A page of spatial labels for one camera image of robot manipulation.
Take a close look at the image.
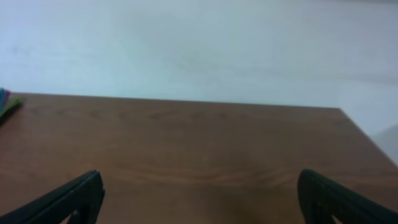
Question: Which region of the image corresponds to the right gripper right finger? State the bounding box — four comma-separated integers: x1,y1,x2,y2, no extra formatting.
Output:
297,169,397,224

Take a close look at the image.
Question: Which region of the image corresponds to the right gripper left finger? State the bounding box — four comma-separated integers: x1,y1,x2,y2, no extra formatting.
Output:
1,170,105,224

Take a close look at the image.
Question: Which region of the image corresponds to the green folded cloth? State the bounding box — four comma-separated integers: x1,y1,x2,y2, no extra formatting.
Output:
1,97,24,119

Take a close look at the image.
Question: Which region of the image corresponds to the purple folded cloth in stack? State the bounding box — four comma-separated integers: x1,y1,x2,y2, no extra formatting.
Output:
3,90,11,105

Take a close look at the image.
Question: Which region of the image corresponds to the blue folded cloth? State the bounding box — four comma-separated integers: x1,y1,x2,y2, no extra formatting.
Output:
0,88,7,112

